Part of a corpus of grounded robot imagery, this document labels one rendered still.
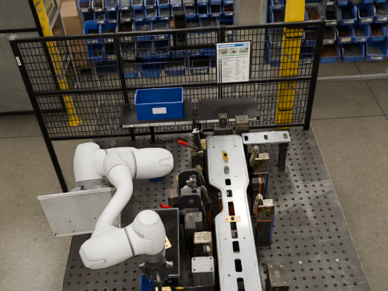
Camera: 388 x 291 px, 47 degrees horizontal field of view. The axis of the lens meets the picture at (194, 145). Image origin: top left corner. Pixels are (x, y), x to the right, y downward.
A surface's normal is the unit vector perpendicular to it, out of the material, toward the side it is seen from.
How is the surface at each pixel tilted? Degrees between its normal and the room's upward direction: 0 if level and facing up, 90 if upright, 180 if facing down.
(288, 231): 0
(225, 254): 0
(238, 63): 90
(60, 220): 90
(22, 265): 0
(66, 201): 90
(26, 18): 91
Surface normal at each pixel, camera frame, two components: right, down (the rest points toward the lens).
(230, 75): 0.04, 0.66
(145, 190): -0.05, -0.75
